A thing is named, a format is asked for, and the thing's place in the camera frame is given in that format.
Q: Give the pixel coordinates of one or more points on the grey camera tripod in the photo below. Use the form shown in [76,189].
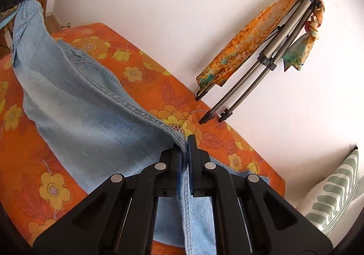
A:
[273,53]

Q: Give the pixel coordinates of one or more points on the orange patterned scarf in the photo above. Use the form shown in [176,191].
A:
[244,44]

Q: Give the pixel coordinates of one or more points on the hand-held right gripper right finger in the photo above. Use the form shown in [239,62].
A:
[190,178]

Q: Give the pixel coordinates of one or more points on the leopard print cloth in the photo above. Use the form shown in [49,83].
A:
[7,13]

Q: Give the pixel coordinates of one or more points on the orange floral bedspread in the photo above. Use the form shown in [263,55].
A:
[37,158]

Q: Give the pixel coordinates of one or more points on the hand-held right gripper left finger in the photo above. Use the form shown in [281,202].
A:
[179,183]

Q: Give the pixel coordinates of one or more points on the light blue chair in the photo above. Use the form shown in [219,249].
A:
[7,24]

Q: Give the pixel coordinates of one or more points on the green striped white pillow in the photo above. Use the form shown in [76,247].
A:
[332,195]

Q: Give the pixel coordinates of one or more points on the metal door stopper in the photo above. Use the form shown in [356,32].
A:
[66,26]

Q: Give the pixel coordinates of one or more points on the light blue denim pants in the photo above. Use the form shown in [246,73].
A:
[85,118]

